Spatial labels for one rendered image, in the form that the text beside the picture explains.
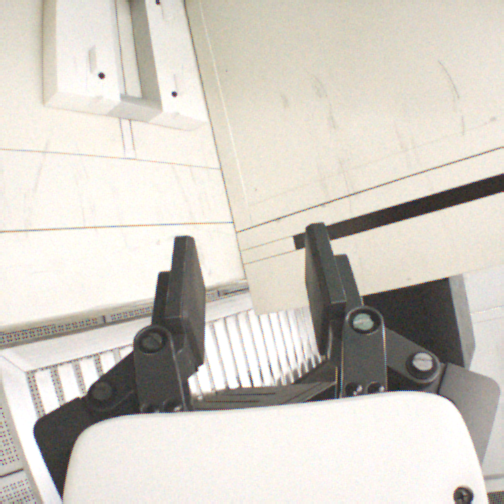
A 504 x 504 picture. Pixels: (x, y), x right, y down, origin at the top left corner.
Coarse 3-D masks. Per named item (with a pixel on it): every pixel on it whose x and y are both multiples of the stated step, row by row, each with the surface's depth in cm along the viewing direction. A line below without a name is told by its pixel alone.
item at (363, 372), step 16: (352, 320) 12; (368, 320) 12; (352, 336) 11; (368, 336) 11; (384, 336) 11; (352, 352) 11; (368, 352) 11; (384, 352) 11; (336, 368) 13; (352, 368) 11; (368, 368) 10; (384, 368) 10; (336, 384) 13; (352, 384) 10; (368, 384) 10; (384, 384) 10
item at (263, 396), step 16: (304, 384) 55; (320, 384) 53; (208, 400) 55; (224, 400) 53; (240, 400) 52; (256, 400) 50; (272, 400) 49; (288, 400) 47; (304, 400) 47; (320, 400) 55
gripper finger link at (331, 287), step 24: (312, 240) 14; (312, 264) 14; (336, 264) 13; (312, 288) 14; (336, 288) 12; (312, 312) 15; (336, 312) 12; (336, 336) 12; (336, 360) 13; (408, 360) 11; (432, 360) 11
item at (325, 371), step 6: (324, 360) 86; (318, 366) 83; (324, 366) 83; (330, 366) 81; (312, 372) 80; (318, 372) 79; (324, 372) 78; (330, 372) 77; (300, 378) 77; (306, 378) 77; (312, 378) 76; (318, 378) 75; (324, 378) 74; (330, 378) 73; (294, 384) 75
